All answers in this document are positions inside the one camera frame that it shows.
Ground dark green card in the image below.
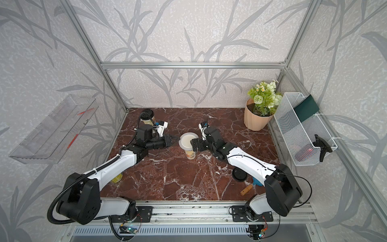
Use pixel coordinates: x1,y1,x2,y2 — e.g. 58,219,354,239
294,95,319,123

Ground clear acrylic wall shelf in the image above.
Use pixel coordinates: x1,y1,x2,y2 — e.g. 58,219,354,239
9,95,99,164

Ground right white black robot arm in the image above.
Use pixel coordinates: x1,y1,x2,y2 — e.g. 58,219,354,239
190,122,302,221

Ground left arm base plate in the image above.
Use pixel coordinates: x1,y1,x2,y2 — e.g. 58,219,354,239
111,206,153,223

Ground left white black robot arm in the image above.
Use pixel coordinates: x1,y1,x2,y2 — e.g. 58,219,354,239
47,124,180,225

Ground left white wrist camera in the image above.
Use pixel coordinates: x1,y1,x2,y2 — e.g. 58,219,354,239
155,121,168,137

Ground red object in basket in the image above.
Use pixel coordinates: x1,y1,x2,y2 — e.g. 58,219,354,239
295,144,318,162

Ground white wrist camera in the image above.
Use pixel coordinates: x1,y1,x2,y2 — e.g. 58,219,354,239
155,121,168,137
199,122,209,140

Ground green white artificial flowers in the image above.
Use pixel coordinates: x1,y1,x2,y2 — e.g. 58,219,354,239
248,79,283,117

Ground pink flower pot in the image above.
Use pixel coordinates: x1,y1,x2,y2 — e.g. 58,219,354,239
244,98,274,131

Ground white wire mesh basket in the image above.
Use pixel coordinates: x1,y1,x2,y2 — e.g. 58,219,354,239
274,92,338,166

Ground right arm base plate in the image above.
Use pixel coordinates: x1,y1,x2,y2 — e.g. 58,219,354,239
229,205,274,222

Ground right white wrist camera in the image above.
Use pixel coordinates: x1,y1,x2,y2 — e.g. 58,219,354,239
199,122,209,140

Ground black plastic cup lid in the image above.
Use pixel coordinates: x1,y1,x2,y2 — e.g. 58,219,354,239
140,108,154,121

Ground blue garden fork wooden handle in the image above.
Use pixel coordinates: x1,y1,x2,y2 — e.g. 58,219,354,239
240,177,263,196

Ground printed paper cup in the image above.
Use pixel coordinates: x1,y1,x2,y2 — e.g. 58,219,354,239
180,141,196,160
140,108,155,126

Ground yellow green tape roll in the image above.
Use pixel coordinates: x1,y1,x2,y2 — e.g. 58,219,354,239
110,173,123,184

